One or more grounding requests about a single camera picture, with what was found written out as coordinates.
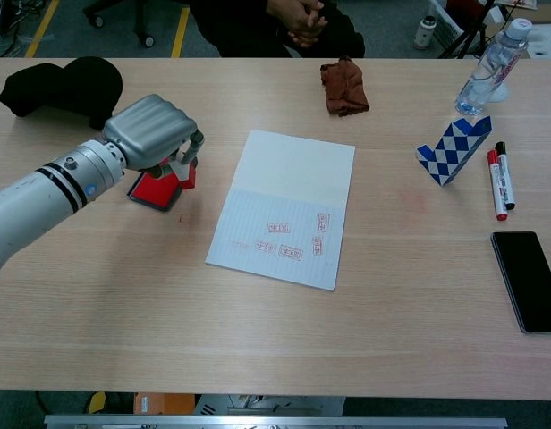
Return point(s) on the black smartphone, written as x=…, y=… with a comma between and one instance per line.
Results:
x=528, y=281

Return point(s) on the aluminium rail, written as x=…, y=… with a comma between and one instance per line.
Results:
x=275, y=422

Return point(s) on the black office chair base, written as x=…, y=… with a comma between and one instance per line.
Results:
x=141, y=22

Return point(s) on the orange box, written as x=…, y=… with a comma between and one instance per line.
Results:
x=163, y=403

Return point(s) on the clear plastic water bottle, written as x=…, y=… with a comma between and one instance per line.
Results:
x=485, y=76

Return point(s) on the red ink pad with lid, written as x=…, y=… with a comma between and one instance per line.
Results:
x=155, y=192

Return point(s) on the white thermos bottle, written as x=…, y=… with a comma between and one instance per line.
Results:
x=424, y=33

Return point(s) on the black knit hat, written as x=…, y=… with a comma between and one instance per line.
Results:
x=56, y=85

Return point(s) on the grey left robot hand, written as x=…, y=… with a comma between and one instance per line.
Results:
x=150, y=129

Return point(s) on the red whiteboard marker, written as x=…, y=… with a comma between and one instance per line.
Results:
x=498, y=192

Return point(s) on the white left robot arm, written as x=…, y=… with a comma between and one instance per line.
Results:
x=34, y=210

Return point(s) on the blue white snake puzzle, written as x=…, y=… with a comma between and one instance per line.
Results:
x=441, y=161

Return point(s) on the brown cloth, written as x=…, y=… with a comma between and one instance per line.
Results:
x=345, y=89

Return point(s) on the black tripod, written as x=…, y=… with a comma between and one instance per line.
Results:
x=465, y=38

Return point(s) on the person in black clothes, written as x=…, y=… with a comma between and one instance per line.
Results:
x=248, y=31

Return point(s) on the white foam box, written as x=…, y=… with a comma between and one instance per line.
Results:
x=546, y=42

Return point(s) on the white lined notepad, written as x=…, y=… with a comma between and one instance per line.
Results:
x=293, y=179

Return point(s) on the red rubber stamp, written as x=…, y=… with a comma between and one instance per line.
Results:
x=187, y=177

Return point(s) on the white round stand base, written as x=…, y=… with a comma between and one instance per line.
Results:
x=502, y=94

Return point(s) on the black whiteboard marker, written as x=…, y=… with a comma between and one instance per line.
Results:
x=506, y=179

